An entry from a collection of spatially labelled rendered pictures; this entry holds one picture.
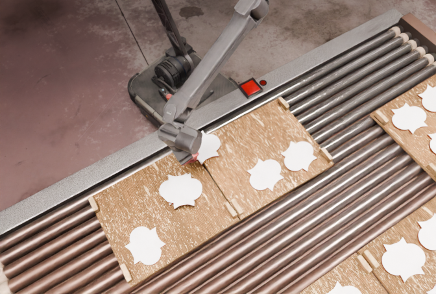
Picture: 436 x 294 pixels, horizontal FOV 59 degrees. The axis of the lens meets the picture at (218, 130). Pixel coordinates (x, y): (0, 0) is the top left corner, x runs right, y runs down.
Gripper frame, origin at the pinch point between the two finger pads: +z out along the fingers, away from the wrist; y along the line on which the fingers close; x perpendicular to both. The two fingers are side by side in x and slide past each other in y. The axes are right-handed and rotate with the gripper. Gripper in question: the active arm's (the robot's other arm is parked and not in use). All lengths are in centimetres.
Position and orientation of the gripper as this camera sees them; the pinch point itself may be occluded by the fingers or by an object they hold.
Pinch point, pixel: (189, 152)
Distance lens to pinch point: 132.8
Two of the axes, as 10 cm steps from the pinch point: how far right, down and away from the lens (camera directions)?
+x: -8.2, 5.7, 0.3
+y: -5.0, -7.4, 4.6
